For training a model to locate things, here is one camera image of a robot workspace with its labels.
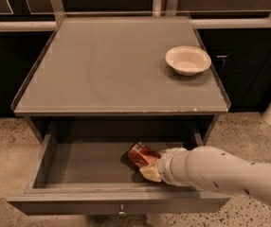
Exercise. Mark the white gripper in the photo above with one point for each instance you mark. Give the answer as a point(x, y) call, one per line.
point(166, 165)

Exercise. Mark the red coke can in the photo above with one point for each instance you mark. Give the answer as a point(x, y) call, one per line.
point(141, 155)

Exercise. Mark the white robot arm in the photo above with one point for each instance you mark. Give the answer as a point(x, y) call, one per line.
point(211, 169)

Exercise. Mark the metal drawer knob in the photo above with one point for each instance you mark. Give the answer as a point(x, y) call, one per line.
point(122, 213)

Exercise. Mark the open grey top drawer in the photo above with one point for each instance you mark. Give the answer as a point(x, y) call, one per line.
point(79, 177)

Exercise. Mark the grey cabinet with glass top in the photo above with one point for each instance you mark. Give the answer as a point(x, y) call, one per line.
point(107, 79)

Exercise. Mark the white paper bowl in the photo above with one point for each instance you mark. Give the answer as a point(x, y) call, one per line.
point(188, 60)

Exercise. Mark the metal railing frame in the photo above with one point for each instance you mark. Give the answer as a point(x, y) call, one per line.
point(45, 15)

